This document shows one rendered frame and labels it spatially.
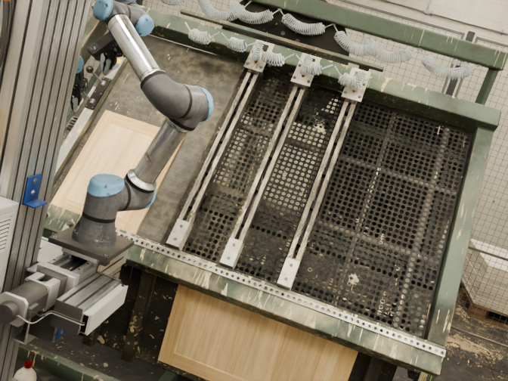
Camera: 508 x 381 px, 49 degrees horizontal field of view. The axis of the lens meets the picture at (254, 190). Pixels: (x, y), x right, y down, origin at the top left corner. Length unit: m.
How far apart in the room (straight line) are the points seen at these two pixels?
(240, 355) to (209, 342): 0.16
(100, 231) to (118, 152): 0.88
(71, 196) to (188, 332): 0.86
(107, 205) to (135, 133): 0.93
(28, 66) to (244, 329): 1.62
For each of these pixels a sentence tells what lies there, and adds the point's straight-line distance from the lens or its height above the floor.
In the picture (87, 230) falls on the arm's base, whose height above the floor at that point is 1.09.
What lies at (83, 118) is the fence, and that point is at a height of 1.28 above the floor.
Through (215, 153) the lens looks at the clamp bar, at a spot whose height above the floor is 1.31.
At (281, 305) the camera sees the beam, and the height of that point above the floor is 0.85.
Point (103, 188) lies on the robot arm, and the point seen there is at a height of 1.25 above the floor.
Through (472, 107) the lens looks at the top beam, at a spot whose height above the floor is 1.86.
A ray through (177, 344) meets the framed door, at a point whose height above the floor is 0.37.
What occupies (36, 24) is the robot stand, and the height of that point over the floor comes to 1.72.
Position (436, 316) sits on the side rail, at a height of 1.00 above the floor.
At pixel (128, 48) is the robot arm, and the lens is 1.90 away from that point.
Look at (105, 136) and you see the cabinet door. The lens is 2.86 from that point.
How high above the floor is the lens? 1.80
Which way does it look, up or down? 13 degrees down
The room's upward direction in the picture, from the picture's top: 17 degrees clockwise
